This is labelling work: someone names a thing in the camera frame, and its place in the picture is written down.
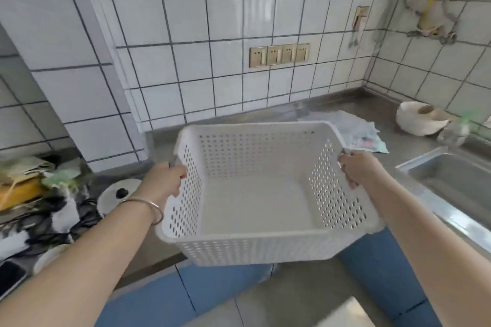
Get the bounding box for person's right hand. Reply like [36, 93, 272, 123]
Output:
[337, 151, 385, 190]

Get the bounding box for person's left hand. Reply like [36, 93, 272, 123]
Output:
[141, 163, 188, 208]

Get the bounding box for white perforated plastic basket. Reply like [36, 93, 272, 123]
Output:
[155, 121, 386, 267]

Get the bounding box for person's right forearm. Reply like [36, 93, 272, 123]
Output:
[361, 170, 491, 327]

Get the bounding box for person's left forearm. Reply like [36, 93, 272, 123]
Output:
[0, 193, 165, 327]

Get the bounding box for crumpled plastic bag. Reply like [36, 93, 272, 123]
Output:
[297, 109, 389, 154]

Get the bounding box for white pot lid black knob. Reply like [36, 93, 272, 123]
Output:
[97, 178, 143, 216]

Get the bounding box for stainless steel sink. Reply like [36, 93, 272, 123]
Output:
[396, 146, 491, 251]

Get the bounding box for clear plastic bottle green cap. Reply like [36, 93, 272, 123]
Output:
[438, 110, 478, 146]

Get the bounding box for pile of green vegetables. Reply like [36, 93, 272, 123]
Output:
[0, 156, 91, 193]

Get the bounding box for black gas stove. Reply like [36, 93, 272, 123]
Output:
[0, 170, 116, 262]

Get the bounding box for person's blue jeans legs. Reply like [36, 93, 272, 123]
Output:
[94, 227, 443, 327]

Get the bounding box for white bowl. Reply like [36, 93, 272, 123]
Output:
[32, 243, 73, 275]

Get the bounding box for yellow packet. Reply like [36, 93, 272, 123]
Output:
[0, 179, 43, 212]

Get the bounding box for black smartphone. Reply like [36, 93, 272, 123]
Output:
[0, 260, 28, 298]

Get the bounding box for silver bangle bracelet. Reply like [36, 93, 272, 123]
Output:
[118, 198, 164, 226]

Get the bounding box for gold wall switch panel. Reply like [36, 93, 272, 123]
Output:
[249, 43, 311, 68]

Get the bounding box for beige wall outlet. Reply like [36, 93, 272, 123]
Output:
[352, 6, 370, 31]

